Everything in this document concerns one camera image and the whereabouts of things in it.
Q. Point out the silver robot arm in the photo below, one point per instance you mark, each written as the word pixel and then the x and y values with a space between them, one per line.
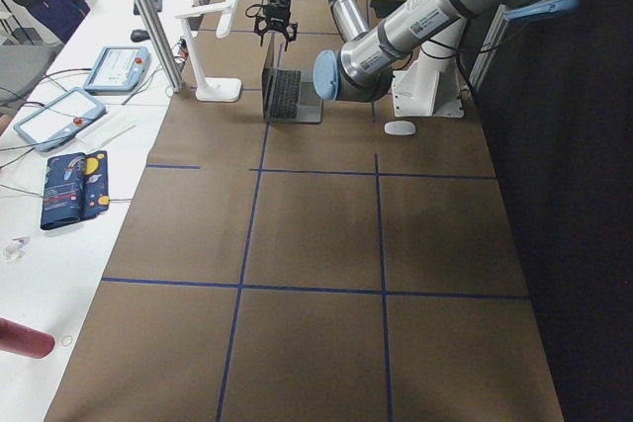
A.
pixel 362 70

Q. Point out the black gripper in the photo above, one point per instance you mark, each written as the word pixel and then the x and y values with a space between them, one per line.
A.
pixel 275 13

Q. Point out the red bottle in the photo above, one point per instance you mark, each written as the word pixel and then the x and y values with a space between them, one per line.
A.
pixel 25 341

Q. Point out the black mouse pad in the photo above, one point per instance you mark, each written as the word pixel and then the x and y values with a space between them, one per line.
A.
pixel 384 8

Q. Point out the aluminium frame post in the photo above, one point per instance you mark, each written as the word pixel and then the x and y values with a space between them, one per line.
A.
pixel 160 42

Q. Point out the white computer mouse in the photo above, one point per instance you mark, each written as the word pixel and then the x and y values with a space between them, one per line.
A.
pixel 399 128

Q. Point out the grey laptop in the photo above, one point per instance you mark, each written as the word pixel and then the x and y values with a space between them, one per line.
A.
pixel 288 96

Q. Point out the near teach pendant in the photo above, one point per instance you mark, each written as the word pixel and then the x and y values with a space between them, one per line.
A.
pixel 60 120

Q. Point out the blue patterned pouch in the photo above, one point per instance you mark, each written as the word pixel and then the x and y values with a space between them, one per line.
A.
pixel 76 188

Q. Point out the far teach pendant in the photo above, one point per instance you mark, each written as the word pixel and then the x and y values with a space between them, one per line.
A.
pixel 118 69

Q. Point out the teach pendant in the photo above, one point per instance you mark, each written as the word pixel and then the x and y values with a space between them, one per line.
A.
pixel 118 69
pixel 60 120

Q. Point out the black desk mouse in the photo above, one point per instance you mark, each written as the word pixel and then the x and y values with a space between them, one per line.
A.
pixel 139 35

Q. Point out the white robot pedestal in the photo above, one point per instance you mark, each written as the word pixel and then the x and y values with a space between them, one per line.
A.
pixel 430 86

